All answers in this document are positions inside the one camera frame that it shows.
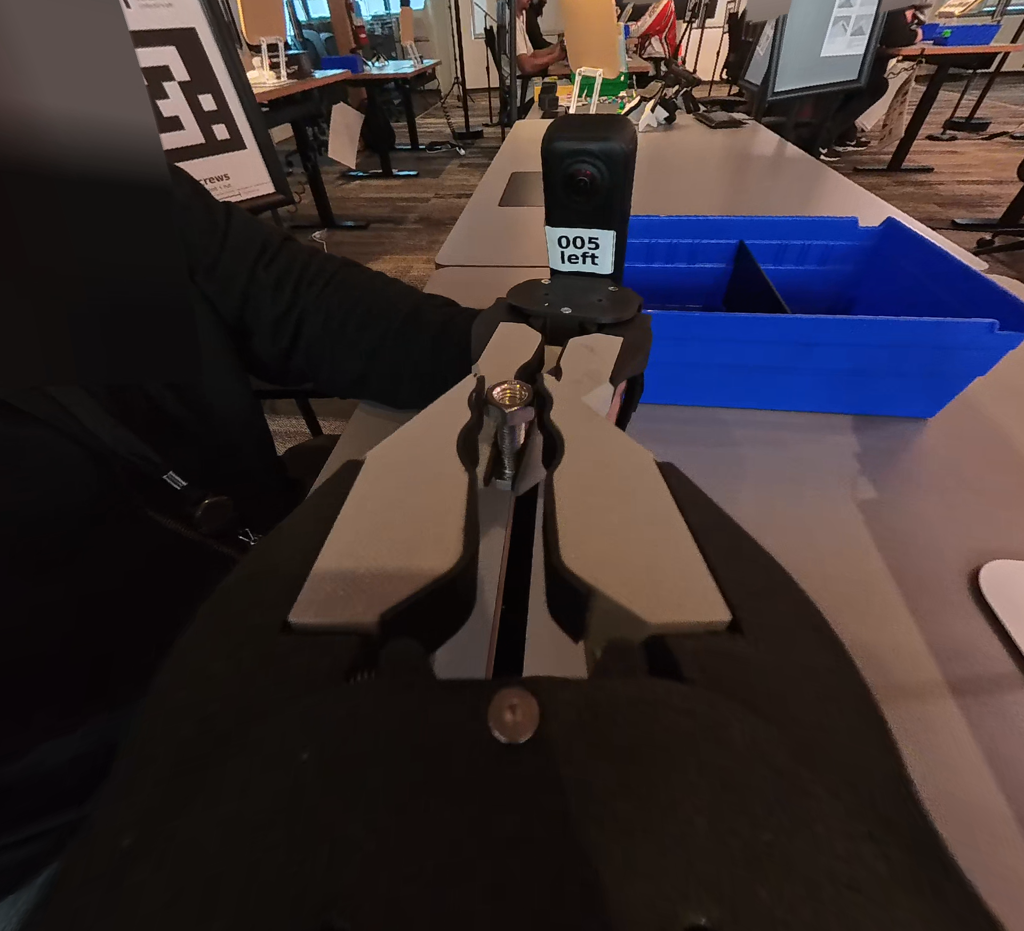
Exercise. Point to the steel hex bolt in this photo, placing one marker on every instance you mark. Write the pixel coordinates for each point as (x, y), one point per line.
(510, 455)

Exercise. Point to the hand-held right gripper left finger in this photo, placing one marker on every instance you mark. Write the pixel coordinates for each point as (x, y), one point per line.
(392, 539)

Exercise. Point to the white tabletop stand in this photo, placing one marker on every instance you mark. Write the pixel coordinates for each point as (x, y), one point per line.
(1006, 603)

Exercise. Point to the red white bag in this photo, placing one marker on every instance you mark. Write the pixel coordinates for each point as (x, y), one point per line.
(660, 23)

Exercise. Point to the steel hex nut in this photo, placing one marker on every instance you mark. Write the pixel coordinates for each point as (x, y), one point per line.
(510, 415)

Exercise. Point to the person's left hand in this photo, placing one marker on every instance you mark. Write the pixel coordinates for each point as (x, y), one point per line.
(617, 403)

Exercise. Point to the blue bin with black divider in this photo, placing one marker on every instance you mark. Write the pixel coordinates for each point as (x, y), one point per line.
(800, 371)

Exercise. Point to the person's dark clothing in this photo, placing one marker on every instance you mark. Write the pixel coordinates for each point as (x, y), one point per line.
(80, 587)

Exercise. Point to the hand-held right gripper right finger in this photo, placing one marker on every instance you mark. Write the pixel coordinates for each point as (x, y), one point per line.
(632, 539)

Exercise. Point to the black white gripper tool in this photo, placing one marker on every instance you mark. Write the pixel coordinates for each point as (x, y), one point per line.
(660, 116)

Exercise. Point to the wooden desk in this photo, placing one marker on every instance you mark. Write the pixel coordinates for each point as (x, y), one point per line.
(320, 79)
(960, 51)

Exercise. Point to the framed screen on stand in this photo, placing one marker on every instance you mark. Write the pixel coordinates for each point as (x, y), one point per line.
(860, 7)

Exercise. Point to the black white pattern sign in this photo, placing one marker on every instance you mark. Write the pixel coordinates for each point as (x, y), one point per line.
(184, 7)

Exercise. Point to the blue plastic bin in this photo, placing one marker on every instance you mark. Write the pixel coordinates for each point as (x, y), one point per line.
(968, 35)
(342, 63)

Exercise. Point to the tan rounded backing board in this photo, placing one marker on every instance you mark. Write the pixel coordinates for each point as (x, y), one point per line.
(590, 27)
(260, 3)

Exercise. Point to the white hanging paper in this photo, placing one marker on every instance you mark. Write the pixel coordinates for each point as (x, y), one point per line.
(344, 135)

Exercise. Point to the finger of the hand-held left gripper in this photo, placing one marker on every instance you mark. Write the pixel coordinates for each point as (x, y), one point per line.
(508, 347)
(588, 367)

